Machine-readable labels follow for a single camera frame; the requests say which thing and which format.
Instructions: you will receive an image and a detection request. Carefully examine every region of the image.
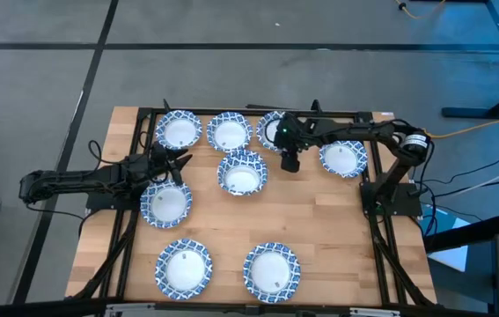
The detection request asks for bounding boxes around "silver camera mount bar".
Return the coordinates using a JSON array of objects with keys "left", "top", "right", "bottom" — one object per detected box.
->
[{"left": 103, "top": 302, "right": 402, "bottom": 317}]

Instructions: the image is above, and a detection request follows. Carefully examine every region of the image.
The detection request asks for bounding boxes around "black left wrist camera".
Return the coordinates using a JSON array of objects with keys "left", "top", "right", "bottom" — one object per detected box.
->
[{"left": 150, "top": 140, "right": 169, "bottom": 160}]

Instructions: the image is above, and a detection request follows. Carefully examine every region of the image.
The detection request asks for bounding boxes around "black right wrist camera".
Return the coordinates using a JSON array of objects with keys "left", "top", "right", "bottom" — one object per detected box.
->
[{"left": 280, "top": 113, "right": 306, "bottom": 135}]

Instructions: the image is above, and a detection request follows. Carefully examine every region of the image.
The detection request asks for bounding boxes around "blue white patterned paper bowl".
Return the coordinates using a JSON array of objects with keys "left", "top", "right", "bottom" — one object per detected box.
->
[
  {"left": 155, "top": 109, "right": 204, "bottom": 151},
  {"left": 242, "top": 241, "right": 302, "bottom": 305},
  {"left": 155, "top": 238, "right": 214, "bottom": 301},
  {"left": 139, "top": 179, "right": 194, "bottom": 230},
  {"left": 216, "top": 149, "right": 269, "bottom": 197},
  {"left": 255, "top": 110, "right": 286, "bottom": 153},
  {"left": 206, "top": 111, "right": 254, "bottom": 153},
  {"left": 318, "top": 140, "right": 369, "bottom": 179}
]

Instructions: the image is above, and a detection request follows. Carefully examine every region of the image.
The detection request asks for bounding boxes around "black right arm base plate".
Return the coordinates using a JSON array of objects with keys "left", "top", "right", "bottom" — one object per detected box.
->
[{"left": 360, "top": 181, "right": 422, "bottom": 217}]

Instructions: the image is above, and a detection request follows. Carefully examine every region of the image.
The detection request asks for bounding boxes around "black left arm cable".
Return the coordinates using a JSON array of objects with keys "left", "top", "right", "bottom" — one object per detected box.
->
[{"left": 87, "top": 139, "right": 121, "bottom": 167}]

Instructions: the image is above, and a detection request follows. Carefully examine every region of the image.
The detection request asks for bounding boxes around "black aluminium table frame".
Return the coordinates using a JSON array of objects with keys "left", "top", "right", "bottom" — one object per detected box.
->
[{"left": 66, "top": 99, "right": 437, "bottom": 309}]

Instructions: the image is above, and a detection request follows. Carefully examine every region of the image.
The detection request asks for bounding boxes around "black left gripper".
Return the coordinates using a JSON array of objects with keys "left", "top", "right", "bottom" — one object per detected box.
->
[{"left": 142, "top": 148, "right": 194, "bottom": 187}]

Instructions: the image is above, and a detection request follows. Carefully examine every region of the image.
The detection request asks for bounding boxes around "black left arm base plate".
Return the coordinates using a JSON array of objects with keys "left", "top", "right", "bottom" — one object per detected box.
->
[{"left": 84, "top": 188, "right": 141, "bottom": 211}]

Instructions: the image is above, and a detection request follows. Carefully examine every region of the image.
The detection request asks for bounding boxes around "black desk leg beam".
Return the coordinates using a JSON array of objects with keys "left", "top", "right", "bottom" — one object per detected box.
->
[{"left": 441, "top": 81, "right": 499, "bottom": 120}]

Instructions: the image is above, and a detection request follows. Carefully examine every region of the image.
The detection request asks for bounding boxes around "light blue white sheet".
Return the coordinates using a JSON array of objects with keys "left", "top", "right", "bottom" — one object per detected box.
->
[{"left": 424, "top": 206, "right": 470, "bottom": 273}]

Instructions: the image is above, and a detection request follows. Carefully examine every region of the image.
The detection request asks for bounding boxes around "black bar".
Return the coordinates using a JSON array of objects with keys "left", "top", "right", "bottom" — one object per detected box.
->
[{"left": 424, "top": 213, "right": 499, "bottom": 254}]

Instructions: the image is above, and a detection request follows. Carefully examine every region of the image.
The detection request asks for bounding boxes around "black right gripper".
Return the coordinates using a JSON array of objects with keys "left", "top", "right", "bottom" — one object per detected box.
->
[{"left": 274, "top": 112, "right": 316, "bottom": 173}]

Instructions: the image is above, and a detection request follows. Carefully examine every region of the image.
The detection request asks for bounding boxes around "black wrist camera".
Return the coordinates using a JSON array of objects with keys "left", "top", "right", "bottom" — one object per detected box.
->
[
  {"left": 150, "top": 140, "right": 169, "bottom": 160},
  {"left": 280, "top": 113, "right": 306, "bottom": 135}
]

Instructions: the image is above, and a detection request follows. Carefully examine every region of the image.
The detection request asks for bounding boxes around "yellow cable with black plug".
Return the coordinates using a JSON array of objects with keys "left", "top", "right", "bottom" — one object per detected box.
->
[{"left": 394, "top": 0, "right": 447, "bottom": 21}]

